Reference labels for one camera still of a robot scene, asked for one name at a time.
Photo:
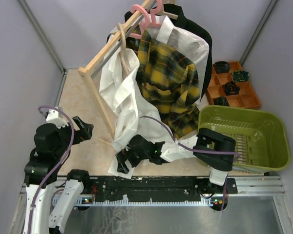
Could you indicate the beige wooden hanger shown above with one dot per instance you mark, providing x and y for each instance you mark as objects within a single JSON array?
[{"x": 122, "y": 53}]

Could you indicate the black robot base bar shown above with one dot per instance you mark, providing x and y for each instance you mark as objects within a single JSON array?
[{"x": 155, "y": 191}]

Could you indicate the black garment on rack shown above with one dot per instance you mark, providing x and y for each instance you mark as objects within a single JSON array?
[{"x": 189, "y": 25}]

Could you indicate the wooden clothes rack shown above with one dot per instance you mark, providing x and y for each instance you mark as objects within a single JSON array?
[{"x": 96, "y": 64}]

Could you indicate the orange compartment tray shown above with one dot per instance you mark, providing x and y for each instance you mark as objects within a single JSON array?
[{"x": 247, "y": 97}]

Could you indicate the beige hanger under black garment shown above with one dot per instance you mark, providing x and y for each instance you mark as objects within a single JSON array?
[{"x": 169, "y": 13}]

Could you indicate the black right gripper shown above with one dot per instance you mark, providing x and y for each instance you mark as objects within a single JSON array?
[{"x": 122, "y": 156}]

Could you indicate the pink plastic hanger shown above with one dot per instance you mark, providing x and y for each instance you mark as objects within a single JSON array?
[{"x": 149, "y": 21}]

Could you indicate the dark rolled sock top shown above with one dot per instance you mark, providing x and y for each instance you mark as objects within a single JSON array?
[{"x": 222, "y": 67}]

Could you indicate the green patterned rolled sock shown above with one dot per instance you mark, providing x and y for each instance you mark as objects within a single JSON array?
[{"x": 240, "y": 76}]

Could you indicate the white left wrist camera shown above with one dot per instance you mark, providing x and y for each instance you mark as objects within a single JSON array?
[{"x": 56, "y": 118}]

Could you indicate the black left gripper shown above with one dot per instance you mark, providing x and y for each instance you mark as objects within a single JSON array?
[{"x": 84, "y": 132}]

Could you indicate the dark rolled sock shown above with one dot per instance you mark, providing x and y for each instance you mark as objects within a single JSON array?
[
  {"x": 222, "y": 67},
  {"x": 230, "y": 88},
  {"x": 221, "y": 101}
]

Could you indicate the pink hanger on rack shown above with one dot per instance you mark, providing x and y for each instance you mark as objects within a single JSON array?
[{"x": 141, "y": 8}]

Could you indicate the white collared shirt on rack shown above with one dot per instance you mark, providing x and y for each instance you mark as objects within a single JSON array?
[{"x": 188, "y": 44}]

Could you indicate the green plastic laundry basket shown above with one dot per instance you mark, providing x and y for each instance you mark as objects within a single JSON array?
[{"x": 261, "y": 138}]

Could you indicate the dark rolled sock bottom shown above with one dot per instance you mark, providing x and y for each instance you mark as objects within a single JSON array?
[{"x": 221, "y": 101}]

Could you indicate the dark rolled sock middle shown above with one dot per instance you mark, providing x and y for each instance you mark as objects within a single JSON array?
[{"x": 230, "y": 88}]

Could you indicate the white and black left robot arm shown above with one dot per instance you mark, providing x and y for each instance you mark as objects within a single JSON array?
[{"x": 52, "y": 148}]

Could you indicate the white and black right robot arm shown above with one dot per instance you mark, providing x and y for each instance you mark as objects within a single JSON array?
[{"x": 212, "y": 148}]

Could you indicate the yellow black plaid shirt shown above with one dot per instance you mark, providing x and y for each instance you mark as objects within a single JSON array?
[{"x": 168, "y": 80}]

